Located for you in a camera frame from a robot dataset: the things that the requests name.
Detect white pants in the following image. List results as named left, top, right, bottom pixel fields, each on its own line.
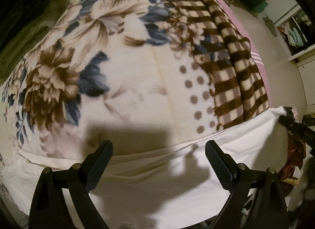
left=1, top=106, right=287, bottom=228

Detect floral fleece blanket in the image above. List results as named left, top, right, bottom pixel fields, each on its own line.
left=1, top=0, right=269, bottom=158

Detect folded olive green pants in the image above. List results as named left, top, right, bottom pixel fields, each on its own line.
left=1, top=0, right=69, bottom=82

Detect white wardrobe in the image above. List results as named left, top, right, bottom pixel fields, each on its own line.
left=265, top=0, right=315, bottom=77

